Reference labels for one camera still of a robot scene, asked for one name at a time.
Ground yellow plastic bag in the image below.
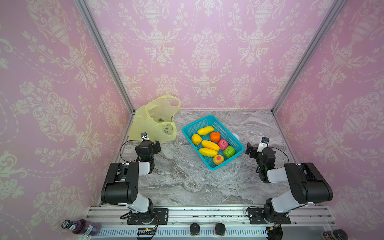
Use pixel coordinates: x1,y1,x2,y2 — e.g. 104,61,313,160
128,94,181,143

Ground green fruit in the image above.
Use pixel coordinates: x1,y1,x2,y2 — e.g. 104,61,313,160
223,146,236,159

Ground red fruit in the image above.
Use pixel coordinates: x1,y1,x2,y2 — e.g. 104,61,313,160
218,139,229,151

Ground orange yellow fruit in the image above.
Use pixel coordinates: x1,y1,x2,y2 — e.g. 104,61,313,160
213,155,225,166

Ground yellow lemon fruit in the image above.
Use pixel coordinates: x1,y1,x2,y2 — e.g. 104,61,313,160
191,134,202,146

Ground round orange fruit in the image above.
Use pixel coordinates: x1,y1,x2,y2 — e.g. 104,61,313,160
210,132,221,143

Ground yellow mango fruit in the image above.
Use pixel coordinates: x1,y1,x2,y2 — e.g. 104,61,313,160
199,148,218,157
197,126,215,136

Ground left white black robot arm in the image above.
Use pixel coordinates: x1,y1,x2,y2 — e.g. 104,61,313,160
101,139,161,224

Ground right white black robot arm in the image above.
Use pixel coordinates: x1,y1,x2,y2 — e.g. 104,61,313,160
246,141,333,225

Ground white yellow tin can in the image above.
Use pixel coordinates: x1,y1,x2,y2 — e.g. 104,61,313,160
233,133,240,140

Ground right black round knob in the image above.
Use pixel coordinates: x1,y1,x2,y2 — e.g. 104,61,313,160
215,223,226,236

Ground black round knob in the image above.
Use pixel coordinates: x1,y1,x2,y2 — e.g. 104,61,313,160
190,223,201,236
215,223,226,236

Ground left black round knob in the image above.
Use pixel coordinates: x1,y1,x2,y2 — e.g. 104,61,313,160
190,223,201,236

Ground purple plastic bottle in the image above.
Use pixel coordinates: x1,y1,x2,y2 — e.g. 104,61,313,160
61,219,101,236

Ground dark jar bottom right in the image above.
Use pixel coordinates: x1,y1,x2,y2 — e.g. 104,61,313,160
321,229,349,240

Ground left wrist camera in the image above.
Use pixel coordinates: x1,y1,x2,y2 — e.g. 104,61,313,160
141,133,149,141

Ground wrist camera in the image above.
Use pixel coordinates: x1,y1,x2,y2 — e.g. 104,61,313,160
257,137,270,153
141,133,149,141

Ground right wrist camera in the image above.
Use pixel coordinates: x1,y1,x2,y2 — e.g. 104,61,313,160
257,137,270,153

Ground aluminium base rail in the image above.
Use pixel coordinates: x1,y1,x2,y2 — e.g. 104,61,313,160
87,205,337,240

